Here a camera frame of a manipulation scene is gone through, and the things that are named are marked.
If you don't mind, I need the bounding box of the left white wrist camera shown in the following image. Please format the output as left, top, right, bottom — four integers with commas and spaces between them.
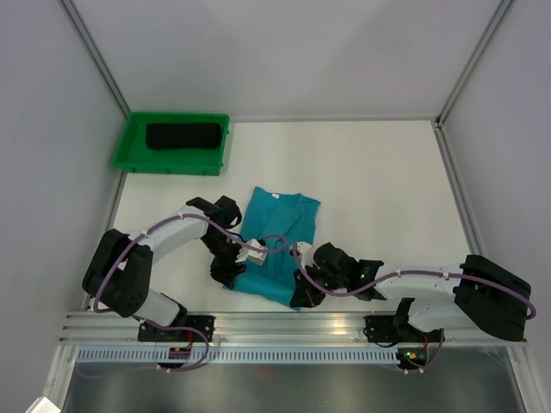
236, 239, 268, 265

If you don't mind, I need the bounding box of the green plastic tray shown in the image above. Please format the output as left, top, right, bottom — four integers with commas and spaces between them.
113, 112, 230, 176

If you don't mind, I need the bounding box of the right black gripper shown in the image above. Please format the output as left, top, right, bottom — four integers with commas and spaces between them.
290, 261, 348, 308

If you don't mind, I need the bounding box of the right aluminium frame post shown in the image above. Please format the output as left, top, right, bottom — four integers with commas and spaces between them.
434, 0, 516, 126

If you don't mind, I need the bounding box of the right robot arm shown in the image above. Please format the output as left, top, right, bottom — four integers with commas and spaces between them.
289, 243, 536, 342

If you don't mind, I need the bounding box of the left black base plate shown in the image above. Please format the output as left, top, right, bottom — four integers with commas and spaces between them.
138, 315, 215, 343

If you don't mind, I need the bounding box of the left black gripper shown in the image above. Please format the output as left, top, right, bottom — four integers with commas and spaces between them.
200, 231, 247, 291

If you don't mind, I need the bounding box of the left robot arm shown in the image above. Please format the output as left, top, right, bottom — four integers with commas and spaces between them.
82, 196, 246, 341

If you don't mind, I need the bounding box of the aluminium front rail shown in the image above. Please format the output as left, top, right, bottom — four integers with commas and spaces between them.
58, 311, 529, 346

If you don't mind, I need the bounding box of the rolled black t shirt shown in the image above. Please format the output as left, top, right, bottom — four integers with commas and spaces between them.
145, 123, 222, 151

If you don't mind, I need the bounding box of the white slotted cable duct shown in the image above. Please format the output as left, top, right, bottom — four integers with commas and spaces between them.
77, 346, 426, 365

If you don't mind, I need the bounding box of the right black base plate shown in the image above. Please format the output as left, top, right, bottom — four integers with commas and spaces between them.
363, 315, 441, 346

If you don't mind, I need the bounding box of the aluminium frame post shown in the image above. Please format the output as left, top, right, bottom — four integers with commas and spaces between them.
434, 0, 516, 126
58, 0, 131, 119

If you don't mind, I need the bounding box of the teal t shirt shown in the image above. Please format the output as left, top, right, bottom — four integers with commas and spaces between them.
233, 187, 320, 308

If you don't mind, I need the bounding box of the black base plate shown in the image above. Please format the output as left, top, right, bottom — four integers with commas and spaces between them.
363, 315, 441, 346
138, 315, 215, 343

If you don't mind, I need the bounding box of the left aluminium frame post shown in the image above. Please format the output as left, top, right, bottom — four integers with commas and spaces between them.
58, 0, 131, 119

